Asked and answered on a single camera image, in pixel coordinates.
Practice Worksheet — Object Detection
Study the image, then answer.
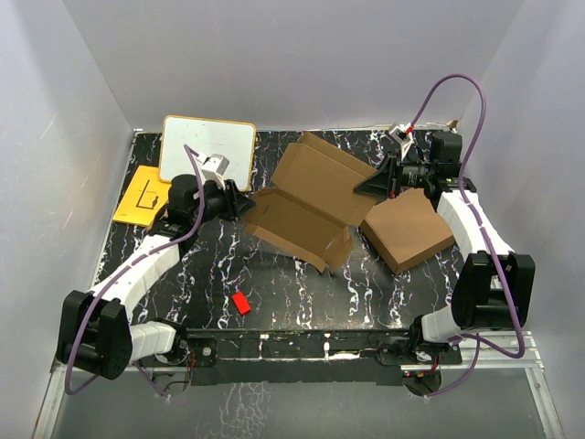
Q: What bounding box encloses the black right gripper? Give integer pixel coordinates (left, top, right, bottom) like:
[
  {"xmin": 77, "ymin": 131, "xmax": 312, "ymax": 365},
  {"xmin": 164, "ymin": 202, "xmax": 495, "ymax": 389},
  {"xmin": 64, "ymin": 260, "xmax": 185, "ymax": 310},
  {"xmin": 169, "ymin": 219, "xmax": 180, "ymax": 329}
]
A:
[{"xmin": 354, "ymin": 148, "xmax": 436, "ymax": 199}]

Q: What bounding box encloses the white board yellow frame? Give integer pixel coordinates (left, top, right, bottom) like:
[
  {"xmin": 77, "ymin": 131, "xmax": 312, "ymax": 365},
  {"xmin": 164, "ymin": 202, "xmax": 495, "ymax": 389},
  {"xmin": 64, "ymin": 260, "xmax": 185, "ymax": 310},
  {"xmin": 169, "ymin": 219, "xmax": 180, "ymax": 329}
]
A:
[{"xmin": 159, "ymin": 115, "xmax": 256, "ymax": 190}]

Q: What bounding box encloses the yellow booklet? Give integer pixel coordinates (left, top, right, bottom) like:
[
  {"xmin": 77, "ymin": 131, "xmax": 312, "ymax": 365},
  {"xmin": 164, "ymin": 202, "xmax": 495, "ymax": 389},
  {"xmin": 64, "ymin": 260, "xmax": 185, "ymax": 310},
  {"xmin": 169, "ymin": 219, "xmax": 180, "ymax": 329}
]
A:
[{"xmin": 113, "ymin": 166, "xmax": 170, "ymax": 227}]

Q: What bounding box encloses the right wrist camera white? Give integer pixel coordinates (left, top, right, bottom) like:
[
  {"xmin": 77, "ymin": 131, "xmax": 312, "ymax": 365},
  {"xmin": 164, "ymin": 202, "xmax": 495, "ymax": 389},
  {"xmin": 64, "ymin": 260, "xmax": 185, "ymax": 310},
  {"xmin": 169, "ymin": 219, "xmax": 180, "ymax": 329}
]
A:
[{"xmin": 388, "ymin": 123, "xmax": 414, "ymax": 158}]

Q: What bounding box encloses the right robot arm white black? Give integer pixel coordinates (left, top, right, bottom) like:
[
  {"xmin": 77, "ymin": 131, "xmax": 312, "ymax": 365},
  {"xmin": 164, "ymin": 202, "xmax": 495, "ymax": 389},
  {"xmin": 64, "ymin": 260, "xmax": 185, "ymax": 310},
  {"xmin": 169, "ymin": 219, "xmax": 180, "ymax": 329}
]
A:
[{"xmin": 354, "ymin": 125, "xmax": 536, "ymax": 363}]

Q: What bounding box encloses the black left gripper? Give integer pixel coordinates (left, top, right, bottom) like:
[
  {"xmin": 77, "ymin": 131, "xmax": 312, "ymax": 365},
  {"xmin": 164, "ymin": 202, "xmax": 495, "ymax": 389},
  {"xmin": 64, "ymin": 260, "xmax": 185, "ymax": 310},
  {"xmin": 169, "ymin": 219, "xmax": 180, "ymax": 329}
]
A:
[{"xmin": 191, "ymin": 177, "xmax": 256, "ymax": 227}]

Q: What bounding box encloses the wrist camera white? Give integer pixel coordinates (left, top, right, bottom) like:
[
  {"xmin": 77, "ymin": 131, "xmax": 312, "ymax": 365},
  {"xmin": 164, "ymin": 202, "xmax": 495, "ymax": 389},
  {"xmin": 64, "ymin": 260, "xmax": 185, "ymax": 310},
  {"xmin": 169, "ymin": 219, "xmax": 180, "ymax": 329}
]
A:
[
  {"xmin": 197, "ymin": 154, "xmax": 229, "ymax": 189},
  {"xmin": 388, "ymin": 123, "xmax": 414, "ymax": 158}
]

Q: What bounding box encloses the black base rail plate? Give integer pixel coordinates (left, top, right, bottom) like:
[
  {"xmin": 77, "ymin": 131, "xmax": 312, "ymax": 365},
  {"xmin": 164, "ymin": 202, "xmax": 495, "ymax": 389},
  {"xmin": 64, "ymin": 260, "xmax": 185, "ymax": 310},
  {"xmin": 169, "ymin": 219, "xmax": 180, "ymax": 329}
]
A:
[{"xmin": 185, "ymin": 328, "xmax": 462, "ymax": 386}]

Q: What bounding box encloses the aluminium frame rail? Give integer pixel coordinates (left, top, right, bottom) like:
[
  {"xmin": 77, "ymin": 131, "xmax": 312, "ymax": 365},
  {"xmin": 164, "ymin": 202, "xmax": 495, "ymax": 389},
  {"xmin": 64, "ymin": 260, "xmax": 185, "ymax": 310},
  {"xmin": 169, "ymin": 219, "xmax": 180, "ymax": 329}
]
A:
[{"xmin": 36, "ymin": 341, "xmax": 563, "ymax": 438}]

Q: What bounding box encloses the brown cardboard box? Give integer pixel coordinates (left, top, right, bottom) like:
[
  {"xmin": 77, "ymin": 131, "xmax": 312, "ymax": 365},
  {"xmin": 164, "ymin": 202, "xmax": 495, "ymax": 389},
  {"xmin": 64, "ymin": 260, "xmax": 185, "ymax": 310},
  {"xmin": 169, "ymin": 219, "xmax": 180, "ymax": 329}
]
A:
[
  {"xmin": 243, "ymin": 133, "xmax": 376, "ymax": 272},
  {"xmin": 360, "ymin": 188, "xmax": 455, "ymax": 274}
]

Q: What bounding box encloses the closed brown cardboard box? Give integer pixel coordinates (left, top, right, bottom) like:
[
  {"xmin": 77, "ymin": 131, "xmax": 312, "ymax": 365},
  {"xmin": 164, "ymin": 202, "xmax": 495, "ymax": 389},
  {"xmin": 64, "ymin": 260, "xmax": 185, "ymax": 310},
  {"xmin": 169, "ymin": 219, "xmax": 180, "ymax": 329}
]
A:
[{"xmin": 360, "ymin": 188, "xmax": 455, "ymax": 274}]

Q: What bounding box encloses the small red block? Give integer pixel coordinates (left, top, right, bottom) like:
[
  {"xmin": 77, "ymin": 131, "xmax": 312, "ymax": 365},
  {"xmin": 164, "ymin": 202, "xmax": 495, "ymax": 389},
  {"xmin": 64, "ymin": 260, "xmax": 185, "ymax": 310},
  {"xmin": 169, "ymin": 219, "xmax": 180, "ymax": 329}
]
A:
[{"xmin": 231, "ymin": 292, "xmax": 251, "ymax": 316}]

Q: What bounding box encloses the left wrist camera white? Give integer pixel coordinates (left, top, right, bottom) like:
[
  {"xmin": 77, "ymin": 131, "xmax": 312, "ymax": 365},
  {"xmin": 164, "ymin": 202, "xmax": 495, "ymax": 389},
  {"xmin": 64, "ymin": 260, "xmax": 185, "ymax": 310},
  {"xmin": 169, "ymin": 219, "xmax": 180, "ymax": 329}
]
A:
[{"xmin": 197, "ymin": 154, "xmax": 229, "ymax": 189}]

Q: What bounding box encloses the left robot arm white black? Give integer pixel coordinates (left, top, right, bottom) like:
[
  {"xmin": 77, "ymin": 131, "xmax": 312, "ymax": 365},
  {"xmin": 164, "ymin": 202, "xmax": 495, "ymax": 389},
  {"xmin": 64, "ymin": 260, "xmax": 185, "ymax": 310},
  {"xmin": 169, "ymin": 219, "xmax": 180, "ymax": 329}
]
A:
[{"xmin": 56, "ymin": 175, "xmax": 255, "ymax": 380}]

